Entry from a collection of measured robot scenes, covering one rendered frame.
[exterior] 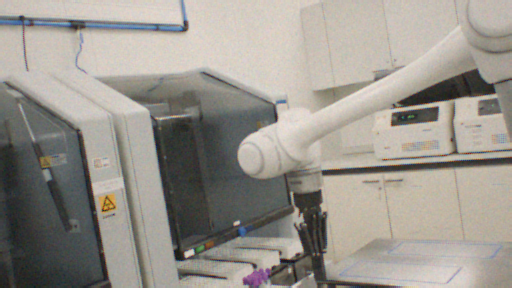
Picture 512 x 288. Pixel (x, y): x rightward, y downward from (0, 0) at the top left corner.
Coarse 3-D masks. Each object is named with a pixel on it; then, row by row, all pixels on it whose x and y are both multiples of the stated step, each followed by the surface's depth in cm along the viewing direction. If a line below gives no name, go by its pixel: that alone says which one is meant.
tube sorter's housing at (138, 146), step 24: (48, 72) 166; (72, 72) 167; (192, 72) 225; (216, 72) 216; (96, 96) 152; (120, 96) 157; (264, 96) 201; (120, 120) 144; (144, 120) 150; (120, 144) 146; (144, 144) 150; (144, 168) 149; (144, 192) 148; (144, 216) 147; (168, 216) 250; (288, 216) 202; (144, 240) 147; (168, 240) 153; (144, 264) 147; (168, 264) 152
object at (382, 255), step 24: (384, 240) 191; (408, 240) 186; (432, 240) 181; (336, 264) 173; (360, 264) 168; (384, 264) 164; (408, 264) 160; (432, 264) 156; (456, 264) 153; (480, 264) 149; (504, 264) 146
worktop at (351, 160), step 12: (348, 156) 435; (360, 156) 420; (372, 156) 405; (420, 156) 356; (432, 156) 346; (444, 156) 336; (456, 156) 328; (468, 156) 323; (480, 156) 318; (492, 156) 313; (504, 156) 309; (324, 168) 393; (336, 168) 386
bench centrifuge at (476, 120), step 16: (464, 80) 349; (480, 80) 352; (480, 96) 325; (496, 96) 316; (464, 112) 326; (480, 112) 318; (496, 112) 312; (464, 128) 324; (480, 128) 318; (496, 128) 312; (464, 144) 326; (480, 144) 319; (496, 144) 314
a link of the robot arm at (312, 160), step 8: (288, 112) 125; (296, 112) 125; (304, 112) 125; (280, 120) 126; (288, 120) 124; (296, 120) 124; (312, 152) 124; (320, 152) 127; (304, 160) 122; (312, 160) 124; (296, 168) 125; (304, 168) 125
